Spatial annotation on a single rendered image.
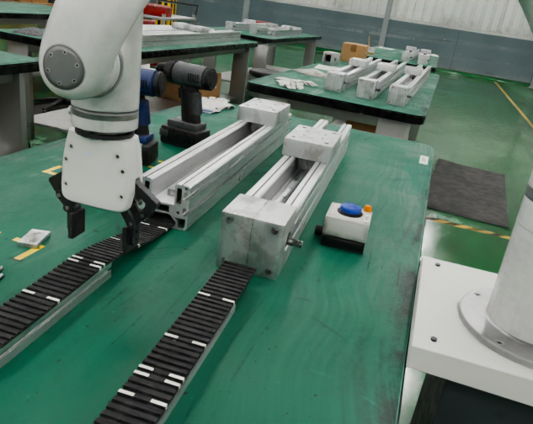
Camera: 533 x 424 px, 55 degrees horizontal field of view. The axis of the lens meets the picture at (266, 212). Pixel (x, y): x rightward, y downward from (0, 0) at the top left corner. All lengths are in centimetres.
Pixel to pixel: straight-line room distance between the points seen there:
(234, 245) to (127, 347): 25
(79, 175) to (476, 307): 57
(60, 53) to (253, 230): 37
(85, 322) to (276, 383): 25
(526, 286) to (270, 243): 35
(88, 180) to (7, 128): 205
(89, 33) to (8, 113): 217
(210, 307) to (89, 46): 33
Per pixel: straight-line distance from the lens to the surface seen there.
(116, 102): 67
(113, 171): 70
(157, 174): 95
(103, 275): 77
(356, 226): 93
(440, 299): 81
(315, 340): 70
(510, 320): 75
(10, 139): 277
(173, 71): 142
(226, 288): 71
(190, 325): 63
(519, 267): 72
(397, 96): 275
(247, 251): 80
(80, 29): 59
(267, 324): 71
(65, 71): 60
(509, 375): 70
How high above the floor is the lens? 118
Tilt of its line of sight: 22 degrees down
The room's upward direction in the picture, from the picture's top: 9 degrees clockwise
